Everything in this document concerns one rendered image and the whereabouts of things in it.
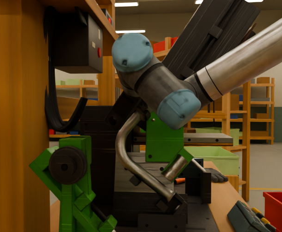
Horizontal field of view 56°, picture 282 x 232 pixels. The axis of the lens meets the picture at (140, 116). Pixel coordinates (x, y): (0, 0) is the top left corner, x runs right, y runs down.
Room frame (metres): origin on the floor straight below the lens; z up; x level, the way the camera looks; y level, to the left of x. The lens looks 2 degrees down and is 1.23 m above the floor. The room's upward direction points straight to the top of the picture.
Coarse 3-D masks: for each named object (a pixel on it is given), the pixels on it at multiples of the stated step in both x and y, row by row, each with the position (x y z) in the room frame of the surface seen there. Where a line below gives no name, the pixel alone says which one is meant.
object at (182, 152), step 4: (180, 152) 0.79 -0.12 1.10; (184, 152) 0.79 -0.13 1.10; (188, 152) 0.79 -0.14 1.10; (176, 156) 0.79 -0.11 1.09; (184, 156) 0.79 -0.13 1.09; (188, 156) 0.79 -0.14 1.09; (192, 156) 0.79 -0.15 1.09; (172, 160) 0.79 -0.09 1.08; (188, 160) 0.79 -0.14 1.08; (168, 164) 0.79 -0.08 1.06; (164, 168) 0.79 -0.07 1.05; (180, 172) 0.78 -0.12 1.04; (176, 176) 0.78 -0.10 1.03
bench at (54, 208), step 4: (52, 204) 0.96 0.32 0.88; (56, 204) 0.96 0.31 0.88; (52, 208) 0.93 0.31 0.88; (56, 208) 0.93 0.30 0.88; (52, 212) 0.89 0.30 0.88; (56, 212) 0.89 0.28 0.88; (52, 216) 0.86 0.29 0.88; (56, 216) 0.86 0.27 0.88; (52, 220) 0.83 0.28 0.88; (56, 220) 0.83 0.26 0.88; (52, 224) 0.80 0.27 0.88; (56, 224) 0.80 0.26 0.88; (52, 228) 0.77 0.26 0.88; (56, 228) 0.77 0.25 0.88
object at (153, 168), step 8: (128, 152) 0.83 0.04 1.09; (136, 152) 0.83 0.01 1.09; (144, 152) 0.83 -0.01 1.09; (136, 160) 0.82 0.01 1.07; (144, 160) 0.82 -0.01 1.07; (120, 168) 0.81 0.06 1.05; (144, 168) 0.81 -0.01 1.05; (152, 168) 0.81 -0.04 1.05; (160, 168) 0.80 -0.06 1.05; (120, 176) 0.81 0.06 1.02; (128, 176) 0.81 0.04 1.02; (160, 176) 0.80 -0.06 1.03; (120, 184) 0.81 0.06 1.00; (128, 184) 0.81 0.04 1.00; (144, 184) 0.80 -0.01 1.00; (168, 184) 0.80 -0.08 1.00; (152, 192) 0.79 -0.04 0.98
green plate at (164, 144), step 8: (152, 112) 0.84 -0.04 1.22; (160, 120) 0.83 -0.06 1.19; (152, 128) 0.82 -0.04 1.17; (160, 128) 0.82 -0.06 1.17; (168, 128) 0.82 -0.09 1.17; (152, 136) 0.82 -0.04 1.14; (160, 136) 0.81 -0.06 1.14; (168, 136) 0.81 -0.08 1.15; (176, 136) 0.81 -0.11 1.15; (152, 144) 0.81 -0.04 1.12; (160, 144) 0.81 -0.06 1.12; (168, 144) 0.81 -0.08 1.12; (176, 144) 0.80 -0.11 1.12; (152, 152) 0.80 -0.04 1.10; (160, 152) 0.80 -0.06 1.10; (168, 152) 0.80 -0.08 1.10; (176, 152) 0.80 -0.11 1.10; (152, 160) 0.80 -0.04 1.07; (160, 160) 0.80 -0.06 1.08; (168, 160) 0.79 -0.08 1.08
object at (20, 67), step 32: (0, 0) 0.61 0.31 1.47; (32, 0) 0.65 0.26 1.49; (0, 32) 0.61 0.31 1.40; (32, 32) 0.65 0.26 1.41; (0, 64) 0.61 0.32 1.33; (32, 64) 0.65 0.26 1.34; (0, 96) 0.61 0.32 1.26; (32, 96) 0.65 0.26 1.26; (0, 128) 0.61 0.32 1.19; (32, 128) 0.65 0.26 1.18; (0, 160) 0.61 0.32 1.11; (32, 160) 0.64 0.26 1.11; (0, 192) 0.61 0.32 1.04; (32, 192) 0.64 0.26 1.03; (0, 224) 0.61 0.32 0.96; (32, 224) 0.64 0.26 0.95
